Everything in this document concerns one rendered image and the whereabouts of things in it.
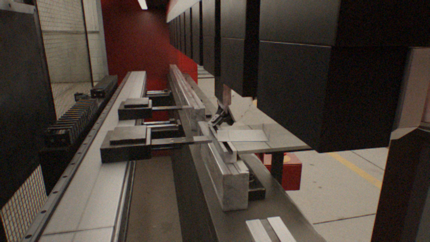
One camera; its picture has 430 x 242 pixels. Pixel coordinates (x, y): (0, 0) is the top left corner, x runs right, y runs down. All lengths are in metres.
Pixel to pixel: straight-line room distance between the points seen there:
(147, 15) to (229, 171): 2.33
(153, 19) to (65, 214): 2.43
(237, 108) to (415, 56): 0.68
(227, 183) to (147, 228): 1.50
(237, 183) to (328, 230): 1.57
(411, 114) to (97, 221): 0.43
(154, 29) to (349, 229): 2.28
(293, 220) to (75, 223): 0.43
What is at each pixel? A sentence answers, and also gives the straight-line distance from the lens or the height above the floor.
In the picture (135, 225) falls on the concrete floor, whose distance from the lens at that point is 2.14.
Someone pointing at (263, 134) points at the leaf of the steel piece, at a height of 1.00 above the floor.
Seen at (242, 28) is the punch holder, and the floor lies 1.27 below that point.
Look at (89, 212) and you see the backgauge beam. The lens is 0.52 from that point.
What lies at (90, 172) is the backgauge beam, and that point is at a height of 0.98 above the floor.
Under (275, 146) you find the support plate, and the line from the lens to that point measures 0.71.
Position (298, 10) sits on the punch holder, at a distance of 0.26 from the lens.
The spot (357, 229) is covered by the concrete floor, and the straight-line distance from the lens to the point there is 2.25.
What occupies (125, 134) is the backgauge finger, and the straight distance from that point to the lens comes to 0.70.
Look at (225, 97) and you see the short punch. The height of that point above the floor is 1.12.
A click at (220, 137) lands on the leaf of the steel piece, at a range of 0.74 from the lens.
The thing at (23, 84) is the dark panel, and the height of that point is 1.13.
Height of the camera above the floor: 1.26
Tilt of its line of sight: 17 degrees down
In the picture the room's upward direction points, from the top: straight up
